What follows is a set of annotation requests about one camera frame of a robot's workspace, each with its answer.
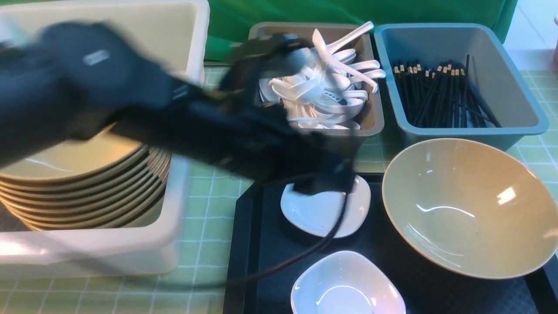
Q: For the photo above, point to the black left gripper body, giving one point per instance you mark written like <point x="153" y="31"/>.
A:
<point x="265" y="57"/>

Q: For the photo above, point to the white square dish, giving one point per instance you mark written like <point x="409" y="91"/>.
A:
<point x="317" y="214"/>
<point x="345" y="283"/>

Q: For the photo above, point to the white square dish front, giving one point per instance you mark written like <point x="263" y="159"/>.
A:
<point x="345" y="283"/>

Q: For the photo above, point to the tan noodle bowl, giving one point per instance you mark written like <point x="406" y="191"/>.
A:
<point x="471" y="208"/>

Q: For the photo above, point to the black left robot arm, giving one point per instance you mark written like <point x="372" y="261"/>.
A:
<point x="78" y="78"/>

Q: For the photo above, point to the green backdrop cloth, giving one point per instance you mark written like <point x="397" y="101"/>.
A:
<point x="231" y="20"/>

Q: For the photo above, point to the pile of white soup spoons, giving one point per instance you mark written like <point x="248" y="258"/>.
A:
<point x="328" y="91"/>

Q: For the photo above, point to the large white plastic tub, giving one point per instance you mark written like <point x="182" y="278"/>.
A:
<point x="171" y="31"/>

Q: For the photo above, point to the blue chopstick bin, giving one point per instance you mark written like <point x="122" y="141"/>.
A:
<point x="495" y="79"/>

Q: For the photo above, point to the bundle of black chopsticks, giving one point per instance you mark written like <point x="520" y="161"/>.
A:
<point x="441" y="97"/>

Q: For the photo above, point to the stack of tan bowls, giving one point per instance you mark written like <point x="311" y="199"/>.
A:
<point x="87" y="192"/>

